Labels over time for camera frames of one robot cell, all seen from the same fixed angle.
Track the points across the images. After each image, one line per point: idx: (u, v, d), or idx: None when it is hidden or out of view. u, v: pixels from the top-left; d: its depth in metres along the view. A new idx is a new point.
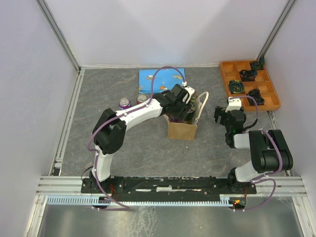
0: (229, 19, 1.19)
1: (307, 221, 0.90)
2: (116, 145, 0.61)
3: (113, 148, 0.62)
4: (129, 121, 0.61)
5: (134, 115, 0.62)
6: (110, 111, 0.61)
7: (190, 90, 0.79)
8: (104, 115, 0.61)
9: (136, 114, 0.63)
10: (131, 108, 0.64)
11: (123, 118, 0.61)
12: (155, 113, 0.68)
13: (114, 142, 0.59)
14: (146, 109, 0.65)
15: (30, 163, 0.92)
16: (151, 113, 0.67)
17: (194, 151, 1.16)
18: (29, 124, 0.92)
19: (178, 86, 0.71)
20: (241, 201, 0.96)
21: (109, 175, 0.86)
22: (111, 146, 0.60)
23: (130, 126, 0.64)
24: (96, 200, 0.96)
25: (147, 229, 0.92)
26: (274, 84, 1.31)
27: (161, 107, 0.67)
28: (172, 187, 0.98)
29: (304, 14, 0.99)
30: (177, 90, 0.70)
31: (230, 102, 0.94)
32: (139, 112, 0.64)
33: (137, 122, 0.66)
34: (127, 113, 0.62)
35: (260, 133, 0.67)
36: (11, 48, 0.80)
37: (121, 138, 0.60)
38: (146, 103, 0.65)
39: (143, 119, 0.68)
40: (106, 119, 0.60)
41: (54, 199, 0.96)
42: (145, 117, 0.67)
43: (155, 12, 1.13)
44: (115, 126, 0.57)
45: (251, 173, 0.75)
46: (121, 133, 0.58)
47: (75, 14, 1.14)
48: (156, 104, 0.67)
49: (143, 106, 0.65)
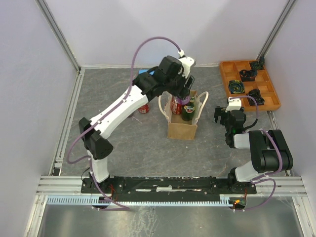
0: (229, 19, 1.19)
1: (307, 221, 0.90)
2: (104, 150, 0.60)
3: (103, 153, 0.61)
4: (105, 127, 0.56)
5: (109, 119, 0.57)
6: (85, 122, 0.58)
7: (189, 61, 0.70)
8: (81, 125, 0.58)
9: (112, 117, 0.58)
10: (106, 111, 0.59)
11: (98, 127, 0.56)
12: (142, 101, 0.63)
13: (99, 149, 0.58)
14: (122, 107, 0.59)
15: (30, 163, 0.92)
16: (133, 107, 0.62)
17: (194, 151, 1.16)
18: (29, 123, 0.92)
19: (166, 61, 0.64)
20: (241, 201, 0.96)
21: (107, 175, 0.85)
22: (98, 153, 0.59)
23: (110, 130, 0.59)
24: (96, 200, 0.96)
25: (147, 229, 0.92)
26: (274, 84, 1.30)
27: (143, 95, 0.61)
28: (172, 187, 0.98)
29: (304, 14, 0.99)
30: (165, 65, 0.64)
31: (230, 102, 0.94)
32: (115, 114, 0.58)
33: (119, 123, 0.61)
34: (101, 120, 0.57)
35: (260, 133, 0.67)
36: (12, 48, 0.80)
37: (106, 144, 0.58)
38: (123, 99, 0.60)
39: (126, 116, 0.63)
40: (83, 130, 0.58)
41: (54, 199, 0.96)
42: (128, 113, 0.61)
43: (155, 11, 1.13)
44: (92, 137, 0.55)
45: (251, 173, 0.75)
46: (100, 142, 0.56)
47: (74, 14, 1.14)
48: (135, 95, 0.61)
49: (120, 103, 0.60)
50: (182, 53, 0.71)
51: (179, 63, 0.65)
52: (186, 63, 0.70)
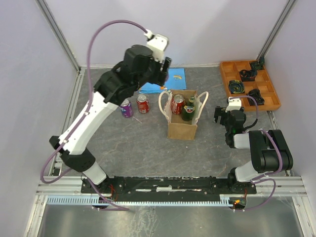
0: (229, 19, 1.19)
1: (307, 221, 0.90)
2: (83, 163, 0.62)
3: (84, 165, 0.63)
4: (73, 146, 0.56)
5: (75, 138, 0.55)
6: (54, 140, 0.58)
7: (161, 42, 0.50)
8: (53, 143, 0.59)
9: (77, 136, 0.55)
10: (71, 127, 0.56)
11: (66, 145, 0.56)
12: (109, 107, 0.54)
13: (75, 165, 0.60)
14: (86, 121, 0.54)
15: (30, 163, 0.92)
16: (99, 117, 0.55)
17: (194, 151, 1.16)
18: (29, 124, 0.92)
19: (127, 54, 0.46)
20: (241, 201, 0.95)
21: (105, 176, 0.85)
22: (78, 167, 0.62)
23: (82, 144, 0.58)
24: (96, 200, 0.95)
25: (147, 229, 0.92)
26: (274, 84, 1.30)
27: (106, 102, 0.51)
28: (172, 187, 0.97)
29: (304, 14, 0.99)
30: (129, 60, 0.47)
31: (230, 102, 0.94)
32: (80, 131, 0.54)
33: (90, 134, 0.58)
34: (67, 138, 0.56)
35: (260, 133, 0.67)
36: (12, 48, 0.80)
37: (81, 159, 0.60)
38: (85, 112, 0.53)
39: (98, 125, 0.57)
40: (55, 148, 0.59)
41: (54, 199, 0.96)
42: (97, 123, 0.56)
43: (155, 11, 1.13)
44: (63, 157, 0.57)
45: (252, 173, 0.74)
46: (72, 160, 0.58)
47: (74, 14, 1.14)
48: (98, 105, 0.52)
49: (83, 118, 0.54)
50: (150, 33, 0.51)
51: (147, 53, 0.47)
52: (157, 48, 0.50)
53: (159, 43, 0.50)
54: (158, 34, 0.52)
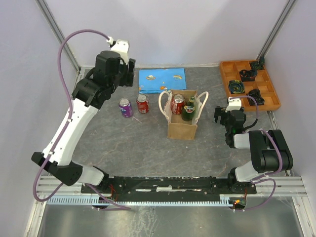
0: (229, 19, 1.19)
1: (307, 221, 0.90)
2: (72, 175, 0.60)
3: (72, 177, 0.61)
4: (60, 156, 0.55)
5: (62, 146, 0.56)
6: (37, 156, 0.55)
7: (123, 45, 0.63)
8: (36, 162, 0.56)
9: (62, 144, 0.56)
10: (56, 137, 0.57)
11: (52, 158, 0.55)
12: (91, 112, 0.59)
13: (64, 177, 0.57)
14: (71, 128, 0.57)
15: (30, 163, 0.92)
16: (81, 123, 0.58)
17: (194, 151, 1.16)
18: (29, 124, 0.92)
19: (99, 60, 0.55)
20: (241, 201, 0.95)
21: (102, 175, 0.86)
22: (67, 180, 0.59)
23: (68, 154, 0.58)
24: (96, 200, 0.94)
25: (147, 229, 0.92)
26: (274, 84, 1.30)
27: (88, 105, 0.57)
28: (172, 187, 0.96)
29: (304, 14, 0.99)
30: (102, 65, 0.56)
31: (230, 102, 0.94)
32: (65, 139, 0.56)
33: (75, 142, 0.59)
34: (54, 149, 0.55)
35: (260, 133, 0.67)
36: (11, 48, 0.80)
37: (69, 170, 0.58)
38: (68, 120, 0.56)
39: (80, 132, 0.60)
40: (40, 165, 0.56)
41: (53, 199, 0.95)
42: (80, 129, 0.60)
43: (154, 11, 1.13)
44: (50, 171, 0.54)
45: (252, 173, 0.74)
46: (60, 172, 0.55)
47: (74, 14, 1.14)
48: (80, 110, 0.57)
49: (67, 126, 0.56)
50: (111, 40, 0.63)
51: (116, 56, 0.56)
52: (121, 51, 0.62)
53: (122, 46, 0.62)
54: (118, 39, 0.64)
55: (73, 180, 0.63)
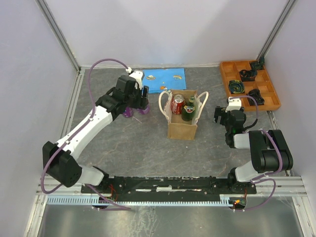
0: (229, 19, 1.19)
1: (307, 221, 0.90)
2: (74, 175, 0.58)
3: (72, 178, 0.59)
4: (75, 147, 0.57)
5: (78, 138, 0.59)
6: (50, 144, 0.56)
7: (138, 74, 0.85)
8: (46, 150, 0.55)
9: (80, 137, 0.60)
10: (73, 131, 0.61)
11: (66, 147, 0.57)
12: (106, 120, 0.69)
13: (69, 173, 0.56)
14: (91, 124, 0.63)
15: (30, 163, 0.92)
16: (99, 125, 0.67)
17: (194, 151, 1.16)
18: (29, 123, 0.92)
19: (122, 82, 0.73)
20: (241, 201, 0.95)
21: (102, 173, 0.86)
22: (67, 178, 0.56)
23: (79, 150, 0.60)
24: (96, 200, 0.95)
25: (147, 229, 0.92)
26: (274, 84, 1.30)
27: (109, 111, 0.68)
28: (172, 187, 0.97)
29: (304, 14, 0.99)
30: (122, 86, 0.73)
31: (230, 102, 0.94)
32: (84, 133, 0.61)
33: (87, 141, 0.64)
34: (70, 139, 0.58)
35: (260, 133, 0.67)
36: (11, 48, 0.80)
37: (75, 166, 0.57)
38: (90, 118, 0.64)
39: (94, 135, 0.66)
40: (50, 154, 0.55)
41: (54, 199, 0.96)
42: (96, 130, 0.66)
43: (154, 12, 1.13)
44: (61, 159, 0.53)
45: (251, 173, 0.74)
46: (71, 163, 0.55)
47: (74, 14, 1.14)
48: (101, 113, 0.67)
49: (88, 122, 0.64)
50: (130, 69, 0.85)
51: (134, 81, 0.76)
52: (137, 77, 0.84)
53: (138, 74, 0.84)
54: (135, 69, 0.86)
55: (69, 184, 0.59)
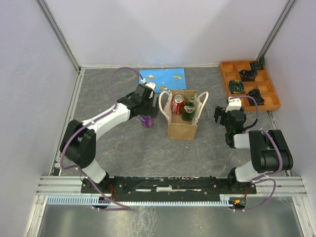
0: (229, 19, 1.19)
1: (307, 221, 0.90)
2: (88, 156, 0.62)
3: (86, 160, 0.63)
4: (98, 128, 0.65)
5: (101, 123, 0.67)
6: (76, 122, 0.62)
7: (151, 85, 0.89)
8: (71, 127, 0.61)
9: (103, 121, 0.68)
10: (97, 116, 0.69)
11: (91, 127, 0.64)
12: (124, 117, 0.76)
13: (86, 153, 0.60)
14: (113, 114, 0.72)
15: (30, 163, 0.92)
16: (118, 118, 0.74)
17: (194, 151, 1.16)
18: (29, 124, 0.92)
19: (141, 87, 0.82)
20: (241, 201, 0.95)
21: (104, 173, 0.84)
22: (84, 157, 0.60)
23: (99, 133, 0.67)
24: (96, 200, 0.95)
25: (147, 229, 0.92)
26: (274, 84, 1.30)
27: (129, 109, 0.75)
28: (172, 187, 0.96)
29: (304, 14, 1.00)
30: (140, 91, 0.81)
31: (230, 102, 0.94)
32: (106, 119, 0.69)
33: (106, 129, 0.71)
34: (95, 121, 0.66)
35: (260, 133, 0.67)
36: (12, 48, 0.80)
37: (92, 148, 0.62)
38: (113, 109, 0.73)
39: (112, 125, 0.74)
40: (74, 130, 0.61)
41: (54, 199, 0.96)
42: (115, 122, 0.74)
43: (154, 11, 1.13)
44: (85, 136, 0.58)
45: (252, 173, 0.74)
46: (92, 141, 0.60)
47: (74, 14, 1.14)
48: (123, 108, 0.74)
49: (110, 113, 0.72)
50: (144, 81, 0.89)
51: (150, 89, 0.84)
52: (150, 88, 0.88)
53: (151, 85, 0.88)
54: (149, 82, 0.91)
55: (81, 166, 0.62)
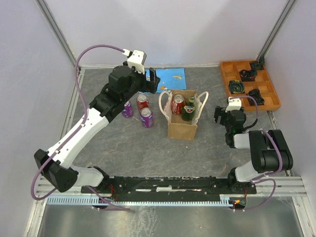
0: (229, 20, 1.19)
1: (307, 221, 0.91)
2: (68, 180, 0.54)
3: (68, 184, 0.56)
4: (65, 157, 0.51)
5: (69, 147, 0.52)
6: (41, 153, 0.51)
7: (137, 56, 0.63)
8: (37, 158, 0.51)
9: (71, 144, 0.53)
10: (64, 138, 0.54)
11: (56, 157, 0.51)
12: (100, 124, 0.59)
13: (61, 180, 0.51)
14: (82, 131, 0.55)
15: (30, 163, 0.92)
16: (92, 131, 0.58)
17: (194, 151, 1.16)
18: (29, 124, 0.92)
19: (112, 77, 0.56)
20: (241, 201, 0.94)
21: (102, 174, 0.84)
22: (63, 185, 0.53)
23: (71, 157, 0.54)
24: (96, 200, 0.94)
25: (147, 229, 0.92)
26: (274, 84, 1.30)
27: (103, 116, 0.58)
28: (172, 187, 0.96)
29: (304, 14, 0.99)
30: (114, 84, 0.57)
31: (230, 102, 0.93)
32: (74, 141, 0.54)
33: (81, 147, 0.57)
34: (60, 148, 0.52)
35: (260, 133, 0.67)
36: (12, 48, 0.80)
37: (69, 173, 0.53)
38: (81, 124, 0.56)
39: (88, 140, 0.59)
40: (41, 163, 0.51)
41: (54, 199, 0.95)
42: (90, 136, 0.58)
43: (154, 11, 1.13)
44: (55, 167, 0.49)
45: (252, 173, 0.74)
46: (61, 172, 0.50)
47: (74, 14, 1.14)
48: (94, 118, 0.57)
49: (78, 130, 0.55)
50: (127, 52, 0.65)
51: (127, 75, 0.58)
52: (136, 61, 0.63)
53: (136, 58, 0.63)
54: (135, 50, 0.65)
55: (65, 190, 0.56)
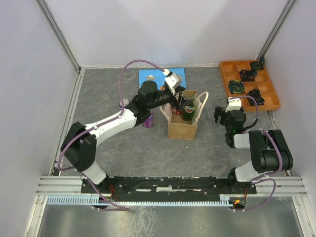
0: (229, 20, 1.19)
1: (307, 221, 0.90)
2: (87, 160, 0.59)
3: (84, 164, 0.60)
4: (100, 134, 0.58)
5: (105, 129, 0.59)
6: (79, 125, 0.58)
7: (172, 81, 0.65)
8: (73, 129, 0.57)
9: (107, 127, 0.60)
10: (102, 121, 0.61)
11: (93, 132, 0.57)
12: (131, 124, 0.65)
13: (83, 156, 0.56)
14: (118, 121, 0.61)
15: (30, 163, 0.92)
16: (125, 125, 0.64)
17: (194, 151, 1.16)
18: (29, 124, 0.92)
19: (141, 91, 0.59)
20: (241, 201, 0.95)
21: (104, 175, 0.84)
22: (82, 161, 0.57)
23: (101, 138, 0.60)
24: (96, 200, 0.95)
25: (147, 229, 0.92)
26: (274, 84, 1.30)
27: (135, 117, 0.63)
28: (172, 187, 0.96)
29: (304, 14, 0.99)
30: (142, 97, 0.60)
31: (230, 102, 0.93)
32: (110, 126, 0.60)
33: (112, 133, 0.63)
34: (98, 126, 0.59)
35: (260, 133, 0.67)
36: (12, 48, 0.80)
37: (91, 153, 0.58)
38: (119, 115, 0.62)
39: (118, 131, 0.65)
40: (75, 133, 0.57)
41: (54, 199, 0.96)
42: (120, 128, 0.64)
43: (154, 11, 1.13)
44: (85, 140, 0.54)
45: (251, 173, 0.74)
46: (92, 147, 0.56)
47: (74, 14, 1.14)
48: (130, 115, 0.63)
49: (115, 118, 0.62)
50: (167, 71, 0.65)
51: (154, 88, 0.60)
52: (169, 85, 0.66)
53: (171, 83, 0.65)
54: (174, 73, 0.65)
55: (78, 169, 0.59)
